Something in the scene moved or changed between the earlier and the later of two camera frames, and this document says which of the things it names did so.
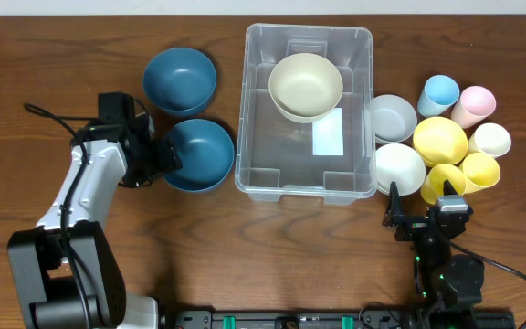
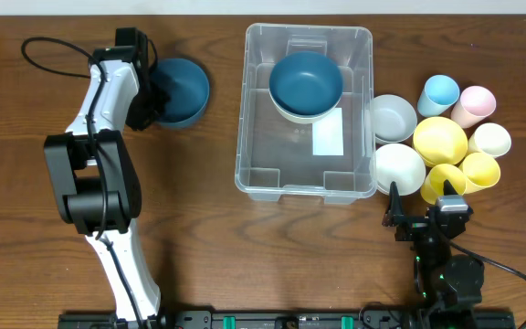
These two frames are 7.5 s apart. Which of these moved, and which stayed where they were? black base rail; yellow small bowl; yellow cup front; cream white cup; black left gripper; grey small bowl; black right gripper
Moved: black left gripper
Stayed: grey small bowl; black base rail; black right gripper; cream white cup; yellow cup front; yellow small bowl
